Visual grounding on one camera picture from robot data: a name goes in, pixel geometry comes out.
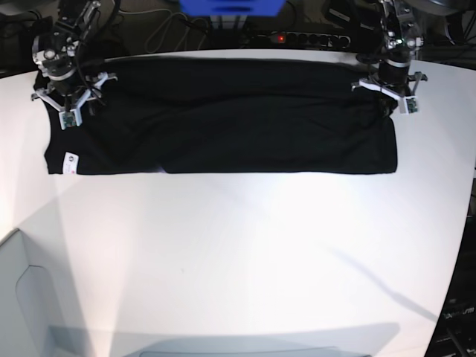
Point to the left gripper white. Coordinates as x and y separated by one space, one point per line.
404 94

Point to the black power strip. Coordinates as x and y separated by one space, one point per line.
300 40

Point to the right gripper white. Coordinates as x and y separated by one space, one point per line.
69 112

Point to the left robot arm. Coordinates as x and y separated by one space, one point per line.
401 41

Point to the white bin beside table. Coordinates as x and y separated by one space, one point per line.
41 311

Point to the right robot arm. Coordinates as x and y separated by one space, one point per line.
57 55

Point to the black T-shirt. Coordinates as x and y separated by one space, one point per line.
190 115

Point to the blue box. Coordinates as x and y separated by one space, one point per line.
232 7

